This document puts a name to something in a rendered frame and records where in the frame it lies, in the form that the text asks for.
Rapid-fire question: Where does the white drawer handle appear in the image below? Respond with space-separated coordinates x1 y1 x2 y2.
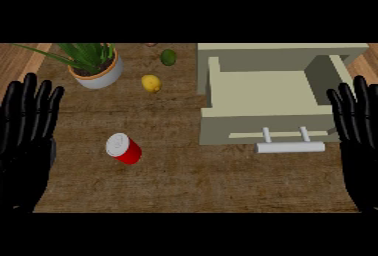
254 126 326 155

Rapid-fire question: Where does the red can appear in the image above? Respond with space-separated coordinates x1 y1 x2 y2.
105 132 143 165

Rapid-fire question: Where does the potted green plant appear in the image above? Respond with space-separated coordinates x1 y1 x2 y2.
10 42 125 90

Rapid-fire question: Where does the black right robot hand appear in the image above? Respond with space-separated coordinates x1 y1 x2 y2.
325 75 378 214

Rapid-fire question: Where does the yellow lemon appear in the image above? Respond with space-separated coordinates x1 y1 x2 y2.
140 74 164 94

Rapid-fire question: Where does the pale green cabinet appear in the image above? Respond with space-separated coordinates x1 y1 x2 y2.
196 42 370 96

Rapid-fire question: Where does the green lime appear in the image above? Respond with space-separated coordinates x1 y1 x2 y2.
159 48 179 67

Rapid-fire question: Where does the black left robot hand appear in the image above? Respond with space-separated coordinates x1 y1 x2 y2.
0 72 66 214

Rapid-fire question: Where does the pale green open drawer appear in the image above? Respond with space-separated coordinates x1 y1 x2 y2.
198 54 357 146

